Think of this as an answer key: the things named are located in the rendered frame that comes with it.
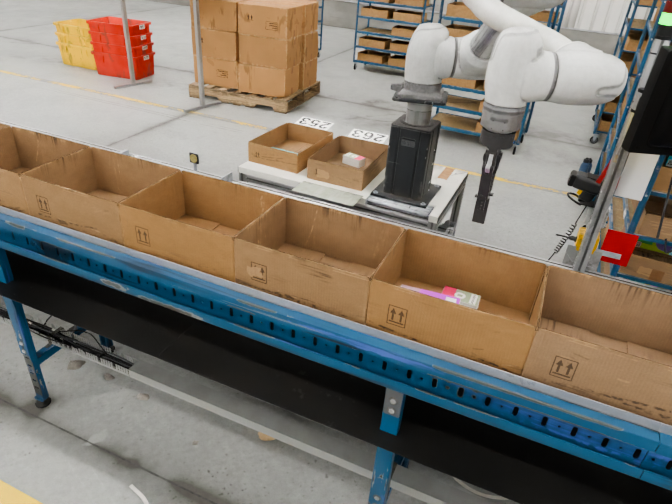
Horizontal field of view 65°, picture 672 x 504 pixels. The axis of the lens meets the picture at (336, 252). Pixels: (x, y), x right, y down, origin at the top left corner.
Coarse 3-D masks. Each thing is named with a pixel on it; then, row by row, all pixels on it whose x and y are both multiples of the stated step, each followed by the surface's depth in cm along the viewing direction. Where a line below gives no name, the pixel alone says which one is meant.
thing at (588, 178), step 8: (576, 176) 183; (584, 176) 183; (592, 176) 183; (568, 184) 186; (576, 184) 184; (584, 184) 183; (592, 184) 182; (600, 184) 181; (576, 192) 188; (584, 192) 186; (592, 192) 183; (584, 200) 187
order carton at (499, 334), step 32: (416, 256) 153; (448, 256) 149; (480, 256) 145; (512, 256) 141; (384, 288) 127; (480, 288) 150; (512, 288) 146; (384, 320) 132; (416, 320) 128; (448, 320) 124; (480, 320) 120; (512, 320) 117; (448, 352) 128; (480, 352) 125; (512, 352) 121
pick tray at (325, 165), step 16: (336, 144) 273; (352, 144) 274; (368, 144) 270; (384, 144) 267; (320, 160) 259; (336, 160) 269; (368, 160) 271; (384, 160) 262; (320, 176) 246; (336, 176) 242; (352, 176) 239; (368, 176) 244
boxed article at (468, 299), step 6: (444, 288) 147; (450, 288) 147; (444, 294) 144; (450, 294) 145; (456, 294) 145; (462, 294) 145; (468, 294) 145; (474, 294) 145; (462, 300) 143; (468, 300) 143; (474, 300) 143; (468, 306) 142; (474, 306) 141
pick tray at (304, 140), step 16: (288, 128) 288; (304, 128) 284; (256, 144) 256; (272, 144) 279; (288, 144) 284; (304, 144) 284; (320, 144) 267; (256, 160) 260; (272, 160) 256; (288, 160) 252; (304, 160) 256
